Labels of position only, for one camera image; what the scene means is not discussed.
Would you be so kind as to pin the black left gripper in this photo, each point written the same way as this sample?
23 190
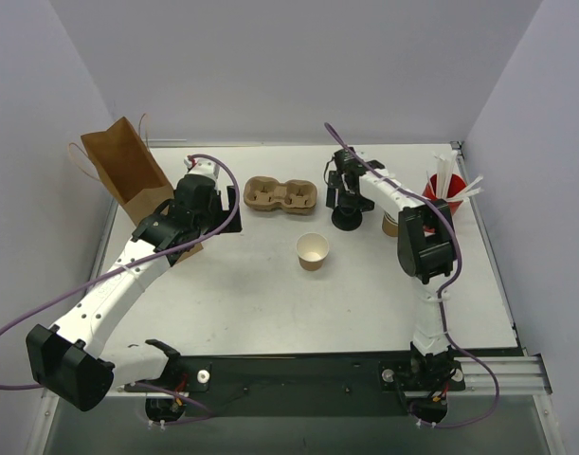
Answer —
229 209

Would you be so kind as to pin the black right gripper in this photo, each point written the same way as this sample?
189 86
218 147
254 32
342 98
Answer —
343 198

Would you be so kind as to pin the brown pulp cup carrier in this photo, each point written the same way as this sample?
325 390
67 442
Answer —
262 193

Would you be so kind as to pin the brown paper coffee cup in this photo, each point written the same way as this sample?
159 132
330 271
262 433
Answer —
312 249

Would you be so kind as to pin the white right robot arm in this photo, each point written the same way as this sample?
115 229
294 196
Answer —
427 247

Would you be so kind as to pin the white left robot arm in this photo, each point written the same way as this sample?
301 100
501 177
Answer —
66 357

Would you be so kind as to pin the stack of black lids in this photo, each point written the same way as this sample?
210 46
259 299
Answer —
346 220

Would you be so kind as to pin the stack of paper cups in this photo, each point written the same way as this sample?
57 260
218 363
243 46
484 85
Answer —
390 225

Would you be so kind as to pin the white wrapped straws bundle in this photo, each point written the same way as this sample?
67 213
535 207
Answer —
445 184

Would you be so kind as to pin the red plastic cup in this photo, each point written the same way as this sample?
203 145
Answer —
433 191

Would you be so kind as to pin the brown paper bag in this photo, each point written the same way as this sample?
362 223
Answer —
127 169

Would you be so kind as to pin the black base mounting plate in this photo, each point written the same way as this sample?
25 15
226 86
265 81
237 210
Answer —
365 385

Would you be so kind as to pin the aluminium rail frame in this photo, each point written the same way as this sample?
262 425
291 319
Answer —
515 375

